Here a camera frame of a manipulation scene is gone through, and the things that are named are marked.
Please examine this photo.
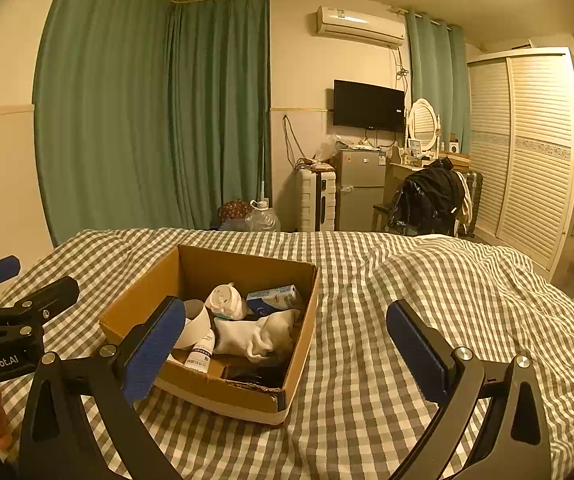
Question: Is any clear plastic bag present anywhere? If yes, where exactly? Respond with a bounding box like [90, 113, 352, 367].
[317, 135, 350, 161]

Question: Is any white air conditioner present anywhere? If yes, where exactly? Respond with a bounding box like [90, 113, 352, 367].
[311, 5, 405, 50]

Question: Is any green curtain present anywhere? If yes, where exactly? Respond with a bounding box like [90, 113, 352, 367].
[406, 9, 470, 156]
[34, 0, 178, 246]
[167, 0, 271, 231]

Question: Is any clear water jug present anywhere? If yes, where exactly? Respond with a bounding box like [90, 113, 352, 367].
[244, 199, 282, 232]

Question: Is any black wall television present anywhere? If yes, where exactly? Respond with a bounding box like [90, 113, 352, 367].
[333, 79, 406, 133]

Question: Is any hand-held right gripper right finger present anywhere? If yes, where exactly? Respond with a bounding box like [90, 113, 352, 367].
[386, 300, 552, 480]

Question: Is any grey checked blanket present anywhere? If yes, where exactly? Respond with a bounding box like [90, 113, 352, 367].
[0, 227, 574, 480]

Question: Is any white oval mirror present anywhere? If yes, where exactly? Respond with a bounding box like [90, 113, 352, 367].
[406, 98, 440, 153]

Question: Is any white sock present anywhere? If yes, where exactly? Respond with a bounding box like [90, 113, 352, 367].
[213, 308, 302, 363]

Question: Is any silver small fridge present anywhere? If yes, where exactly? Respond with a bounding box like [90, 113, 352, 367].
[334, 149, 388, 232]

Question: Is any cardboard box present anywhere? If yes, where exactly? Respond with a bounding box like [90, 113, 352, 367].
[98, 244, 320, 427]

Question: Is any black jacket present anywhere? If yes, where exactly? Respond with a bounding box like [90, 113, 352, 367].
[389, 157, 468, 236]

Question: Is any small white tube bottle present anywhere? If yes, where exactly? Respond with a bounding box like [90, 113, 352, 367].
[184, 332, 216, 372]

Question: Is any blue and white small box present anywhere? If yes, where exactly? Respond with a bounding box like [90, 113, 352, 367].
[245, 284, 304, 318]

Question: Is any patterned bag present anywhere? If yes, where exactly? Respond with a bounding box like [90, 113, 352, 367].
[217, 199, 253, 231]

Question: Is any white tape roll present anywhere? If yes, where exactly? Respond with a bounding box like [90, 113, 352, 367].
[173, 299, 213, 351]

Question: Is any white suitcase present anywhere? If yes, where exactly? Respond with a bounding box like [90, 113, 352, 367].
[294, 167, 338, 232]

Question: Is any black small item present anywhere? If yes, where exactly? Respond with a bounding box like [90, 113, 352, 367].
[221, 355, 288, 388]

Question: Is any wooden dressing table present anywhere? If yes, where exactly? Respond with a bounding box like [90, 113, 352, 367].
[386, 152, 470, 211]

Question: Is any hanging wall cable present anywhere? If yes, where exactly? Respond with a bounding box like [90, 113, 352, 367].
[282, 114, 308, 166]

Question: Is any chair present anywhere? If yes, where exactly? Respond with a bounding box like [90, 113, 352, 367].
[372, 175, 468, 237]

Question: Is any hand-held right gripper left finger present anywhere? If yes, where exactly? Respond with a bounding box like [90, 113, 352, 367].
[17, 296, 188, 480]

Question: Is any white slatted wardrobe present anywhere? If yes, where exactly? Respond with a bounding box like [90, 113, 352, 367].
[467, 47, 574, 276]

